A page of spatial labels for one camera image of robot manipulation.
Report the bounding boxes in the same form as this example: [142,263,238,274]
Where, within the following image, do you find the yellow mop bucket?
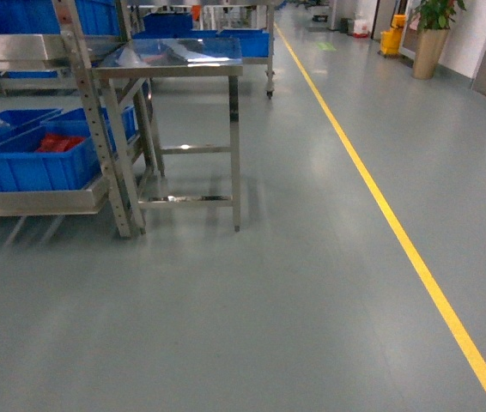
[380,15,406,57]

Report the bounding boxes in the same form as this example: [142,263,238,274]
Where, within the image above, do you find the blue bin with red parts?
[0,106,139,193]

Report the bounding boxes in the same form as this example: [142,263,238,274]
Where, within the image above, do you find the gold planter with plant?
[411,0,466,80]

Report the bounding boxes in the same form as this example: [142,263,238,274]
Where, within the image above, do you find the stainless steel side table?
[93,38,243,231]

